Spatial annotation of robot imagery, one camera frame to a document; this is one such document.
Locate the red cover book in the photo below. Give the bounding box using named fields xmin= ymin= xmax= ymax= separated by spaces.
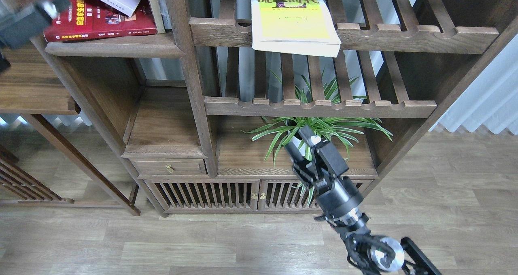
xmin=44 ymin=0 xmax=157 ymax=42

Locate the yellow cover book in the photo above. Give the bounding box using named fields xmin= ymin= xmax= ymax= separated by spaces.
xmin=251 ymin=0 xmax=342 ymax=58

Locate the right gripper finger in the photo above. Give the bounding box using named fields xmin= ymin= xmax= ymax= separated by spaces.
xmin=284 ymin=142 xmax=312 ymax=182
xmin=298 ymin=124 xmax=348 ymax=178

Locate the slatted cabinet door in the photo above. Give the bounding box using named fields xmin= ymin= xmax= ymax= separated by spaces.
xmin=146 ymin=179 xmax=260 ymax=214
xmin=258 ymin=179 xmax=373 ymax=211

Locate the spider plant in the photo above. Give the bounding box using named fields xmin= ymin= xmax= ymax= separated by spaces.
xmin=242 ymin=68 xmax=394 ymax=206

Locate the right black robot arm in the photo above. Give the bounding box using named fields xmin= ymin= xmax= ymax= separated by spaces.
xmin=285 ymin=126 xmax=440 ymax=275

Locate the right slatted cabinet door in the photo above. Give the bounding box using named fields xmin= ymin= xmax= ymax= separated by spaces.
xmin=258 ymin=179 xmax=373 ymax=211

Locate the small wooden drawer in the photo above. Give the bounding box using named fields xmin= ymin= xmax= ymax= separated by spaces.
xmin=130 ymin=158 xmax=207 ymax=175

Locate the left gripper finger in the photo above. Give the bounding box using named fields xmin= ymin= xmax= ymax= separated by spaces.
xmin=0 ymin=0 xmax=72 ymax=49

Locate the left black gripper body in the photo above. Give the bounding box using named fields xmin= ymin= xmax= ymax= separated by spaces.
xmin=0 ymin=52 xmax=11 ymax=74

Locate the white plant pot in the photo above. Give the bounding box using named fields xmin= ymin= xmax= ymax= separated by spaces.
xmin=288 ymin=132 xmax=311 ymax=160

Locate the white upright book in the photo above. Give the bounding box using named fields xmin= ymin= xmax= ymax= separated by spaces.
xmin=158 ymin=0 xmax=172 ymax=30

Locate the white curtain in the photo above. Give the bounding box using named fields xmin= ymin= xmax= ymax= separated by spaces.
xmin=429 ymin=36 xmax=518 ymax=135

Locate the brown upright book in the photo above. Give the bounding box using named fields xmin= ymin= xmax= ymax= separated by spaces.
xmin=149 ymin=0 xmax=166 ymax=34

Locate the dark wooden bookshelf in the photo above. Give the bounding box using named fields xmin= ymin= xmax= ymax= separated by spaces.
xmin=31 ymin=0 xmax=517 ymax=215

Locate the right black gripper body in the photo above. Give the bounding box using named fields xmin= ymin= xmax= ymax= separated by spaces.
xmin=292 ymin=158 xmax=363 ymax=220

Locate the left slatted cabinet door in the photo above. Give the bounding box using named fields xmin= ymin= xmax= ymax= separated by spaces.
xmin=146 ymin=179 xmax=260 ymax=214

